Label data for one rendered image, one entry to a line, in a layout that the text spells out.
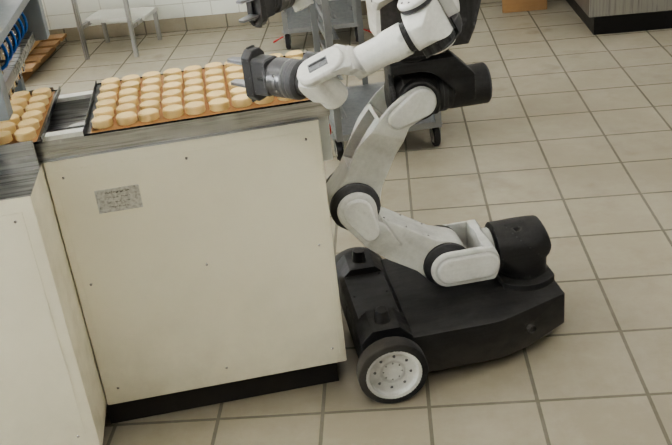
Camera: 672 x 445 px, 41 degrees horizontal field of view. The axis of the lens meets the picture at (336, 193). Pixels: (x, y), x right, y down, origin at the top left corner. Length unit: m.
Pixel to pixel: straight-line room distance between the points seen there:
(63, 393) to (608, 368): 1.51
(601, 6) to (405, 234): 3.27
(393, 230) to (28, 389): 1.06
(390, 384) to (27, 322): 0.99
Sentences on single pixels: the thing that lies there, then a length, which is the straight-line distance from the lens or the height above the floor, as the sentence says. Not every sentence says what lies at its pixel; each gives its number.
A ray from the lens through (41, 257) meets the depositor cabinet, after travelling 2.19.
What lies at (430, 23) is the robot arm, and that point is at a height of 1.15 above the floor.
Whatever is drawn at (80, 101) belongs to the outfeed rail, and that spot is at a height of 0.88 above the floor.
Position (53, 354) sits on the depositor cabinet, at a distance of 2.33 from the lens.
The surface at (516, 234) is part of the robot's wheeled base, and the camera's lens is 2.69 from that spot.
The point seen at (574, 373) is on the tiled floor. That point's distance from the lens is 2.70.
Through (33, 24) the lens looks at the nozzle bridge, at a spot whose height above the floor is 1.07.
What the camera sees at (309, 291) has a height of 0.34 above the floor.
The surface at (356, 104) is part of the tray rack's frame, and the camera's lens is 4.32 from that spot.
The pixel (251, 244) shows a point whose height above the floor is 0.52.
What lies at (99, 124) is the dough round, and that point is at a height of 0.92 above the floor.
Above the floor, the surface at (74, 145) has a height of 0.87.
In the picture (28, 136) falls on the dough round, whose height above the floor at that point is 0.91.
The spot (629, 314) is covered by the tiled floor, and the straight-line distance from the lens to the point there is 2.96.
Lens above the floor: 1.65
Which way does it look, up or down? 26 degrees down
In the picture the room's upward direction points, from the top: 6 degrees counter-clockwise
